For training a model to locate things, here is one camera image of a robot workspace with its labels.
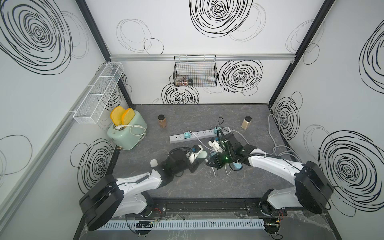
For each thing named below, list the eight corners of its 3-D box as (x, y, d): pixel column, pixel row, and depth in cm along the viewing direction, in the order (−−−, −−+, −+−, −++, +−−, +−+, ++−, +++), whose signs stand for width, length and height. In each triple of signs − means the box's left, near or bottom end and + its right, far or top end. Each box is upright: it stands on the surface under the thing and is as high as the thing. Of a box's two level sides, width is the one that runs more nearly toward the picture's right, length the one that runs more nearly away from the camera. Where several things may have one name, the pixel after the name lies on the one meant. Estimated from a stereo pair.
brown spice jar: (159, 128, 108) (157, 119, 100) (160, 122, 111) (158, 114, 103) (165, 128, 108) (163, 119, 100) (166, 122, 111) (164, 114, 103)
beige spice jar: (241, 129, 107) (245, 120, 99) (240, 125, 110) (244, 115, 102) (247, 129, 107) (252, 120, 99) (246, 125, 110) (250, 115, 102)
